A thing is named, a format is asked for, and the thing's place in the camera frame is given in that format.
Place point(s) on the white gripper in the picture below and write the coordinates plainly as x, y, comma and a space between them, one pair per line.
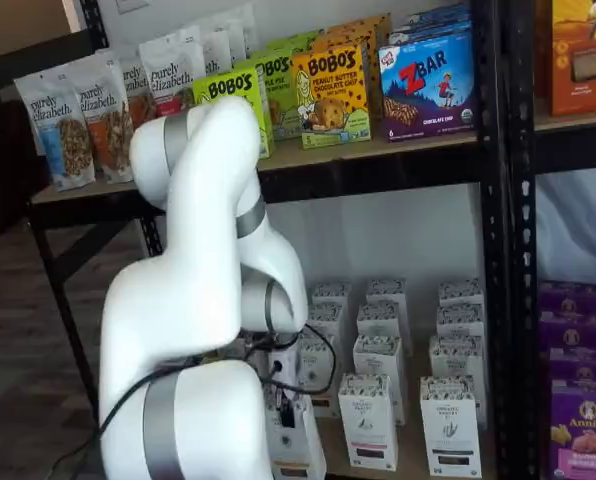
285, 377

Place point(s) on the white box yellow strip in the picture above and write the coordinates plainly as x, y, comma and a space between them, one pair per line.
333, 292
328, 320
318, 370
303, 450

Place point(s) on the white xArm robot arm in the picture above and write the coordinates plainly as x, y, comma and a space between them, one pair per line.
178, 300

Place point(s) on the white box pink strip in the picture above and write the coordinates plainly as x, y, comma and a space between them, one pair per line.
378, 357
385, 290
378, 320
368, 425

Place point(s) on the white box black strip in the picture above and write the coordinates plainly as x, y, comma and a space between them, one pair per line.
455, 357
460, 320
448, 430
460, 292

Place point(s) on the black metal shelf rack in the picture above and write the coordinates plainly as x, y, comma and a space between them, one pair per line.
488, 250
515, 350

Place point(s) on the wooden shelf board with snacks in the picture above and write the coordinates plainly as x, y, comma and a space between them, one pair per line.
378, 147

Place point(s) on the purple Annie's box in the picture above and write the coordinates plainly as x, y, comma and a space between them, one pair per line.
573, 332
585, 435
583, 367
570, 300

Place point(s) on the green Bobo's apple pie box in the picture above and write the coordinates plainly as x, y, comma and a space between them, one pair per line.
283, 100
298, 42
218, 82

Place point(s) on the yellow Bobo's peanut butter box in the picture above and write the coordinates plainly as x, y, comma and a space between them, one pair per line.
363, 22
330, 100
348, 37

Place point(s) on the blue Zbar box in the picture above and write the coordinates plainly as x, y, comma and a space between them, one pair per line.
438, 14
428, 34
428, 90

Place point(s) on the wooden shelf board orange boxes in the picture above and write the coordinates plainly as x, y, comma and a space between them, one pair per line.
578, 122

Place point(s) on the orange snack box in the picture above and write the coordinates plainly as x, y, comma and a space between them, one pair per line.
585, 60

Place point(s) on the Purely Elizabeth bag orange label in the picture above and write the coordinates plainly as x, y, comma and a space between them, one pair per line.
108, 130
138, 95

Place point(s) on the white plastic sheet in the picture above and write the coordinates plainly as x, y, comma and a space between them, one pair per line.
578, 225

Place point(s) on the Purely Elizabeth bag red label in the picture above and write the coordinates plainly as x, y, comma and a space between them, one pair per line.
170, 75

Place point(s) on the Purely Elizabeth bag blue label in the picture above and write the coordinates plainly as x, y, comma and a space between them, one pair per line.
58, 135

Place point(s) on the white Purely Elizabeth bag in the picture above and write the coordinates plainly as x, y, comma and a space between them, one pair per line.
243, 30
217, 50

